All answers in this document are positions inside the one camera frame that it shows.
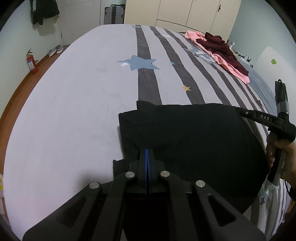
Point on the beige wardrobe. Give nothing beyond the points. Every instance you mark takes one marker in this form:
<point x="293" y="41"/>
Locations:
<point x="180" y="11"/>

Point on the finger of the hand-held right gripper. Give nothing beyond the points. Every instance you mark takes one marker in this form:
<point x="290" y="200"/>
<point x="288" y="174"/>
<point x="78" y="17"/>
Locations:
<point x="259" y="116"/>

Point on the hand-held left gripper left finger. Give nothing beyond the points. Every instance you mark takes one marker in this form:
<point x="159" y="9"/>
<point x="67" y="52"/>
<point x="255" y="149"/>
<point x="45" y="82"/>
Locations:
<point x="142" y="169"/>

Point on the pink garment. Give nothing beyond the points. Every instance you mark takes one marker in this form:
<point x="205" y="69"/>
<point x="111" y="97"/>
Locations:
<point x="193" y="35"/>

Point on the grey suitcase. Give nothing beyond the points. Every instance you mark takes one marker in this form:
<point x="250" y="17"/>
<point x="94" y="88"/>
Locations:
<point x="114" y="14"/>

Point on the black hanging jacket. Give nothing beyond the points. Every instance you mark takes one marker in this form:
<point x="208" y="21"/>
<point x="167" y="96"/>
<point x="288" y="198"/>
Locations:
<point x="44" y="10"/>

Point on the maroon garment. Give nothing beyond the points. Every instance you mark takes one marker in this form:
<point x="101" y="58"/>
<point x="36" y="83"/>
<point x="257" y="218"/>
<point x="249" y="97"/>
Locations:
<point x="219" y="46"/>

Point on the small white appliance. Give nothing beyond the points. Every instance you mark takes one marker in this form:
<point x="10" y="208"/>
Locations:
<point x="230" y="44"/>

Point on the person's right hand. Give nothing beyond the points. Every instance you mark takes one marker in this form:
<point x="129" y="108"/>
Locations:
<point x="290" y="157"/>

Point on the red fire extinguisher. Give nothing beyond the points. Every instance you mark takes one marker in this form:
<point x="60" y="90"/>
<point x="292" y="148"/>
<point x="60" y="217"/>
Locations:
<point x="31" y="62"/>

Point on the striped star bedsheet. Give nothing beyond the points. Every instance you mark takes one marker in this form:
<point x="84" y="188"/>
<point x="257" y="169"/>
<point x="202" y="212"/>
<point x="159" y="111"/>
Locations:
<point x="69" y="104"/>

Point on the black shirt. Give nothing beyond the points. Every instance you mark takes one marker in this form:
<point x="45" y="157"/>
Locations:
<point x="196" y="139"/>

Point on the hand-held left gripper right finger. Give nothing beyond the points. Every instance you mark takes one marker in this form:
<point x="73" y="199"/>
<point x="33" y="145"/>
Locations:
<point x="152" y="169"/>

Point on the white door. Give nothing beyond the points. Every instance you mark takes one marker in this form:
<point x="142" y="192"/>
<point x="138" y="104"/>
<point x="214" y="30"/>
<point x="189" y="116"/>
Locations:
<point x="78" y="23"/>

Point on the green wall sticker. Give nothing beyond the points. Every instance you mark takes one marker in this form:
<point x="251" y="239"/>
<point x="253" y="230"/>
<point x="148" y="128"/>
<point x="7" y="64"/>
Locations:
<point x="274" y="61"/>

